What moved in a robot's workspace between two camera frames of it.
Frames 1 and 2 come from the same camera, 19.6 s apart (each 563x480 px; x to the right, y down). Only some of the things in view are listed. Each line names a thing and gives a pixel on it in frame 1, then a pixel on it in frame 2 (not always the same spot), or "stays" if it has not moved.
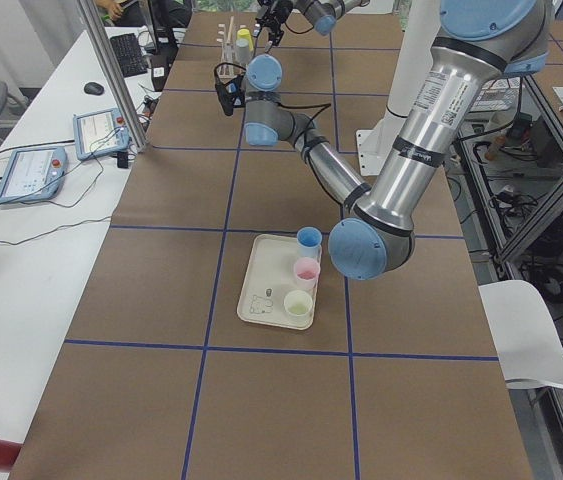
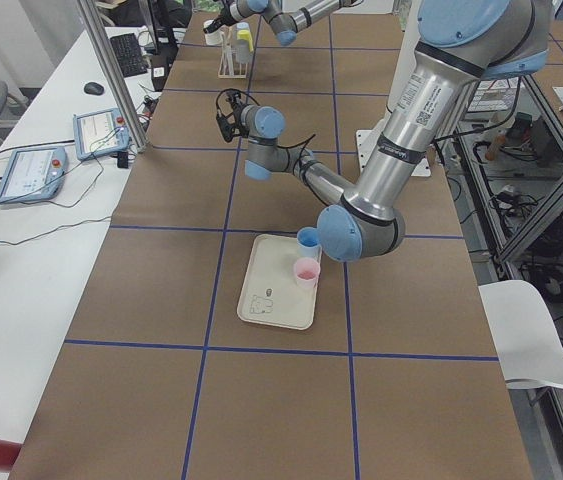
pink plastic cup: (307, 271) stays
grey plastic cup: (242, 51) stays
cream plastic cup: (298, 304) to (214, 37)
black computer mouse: (94, 88) stays
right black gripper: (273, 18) to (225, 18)
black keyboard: (129, 55) stays
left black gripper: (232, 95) to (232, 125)
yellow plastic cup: (244, 33) stays
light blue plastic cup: (309, 241) stays
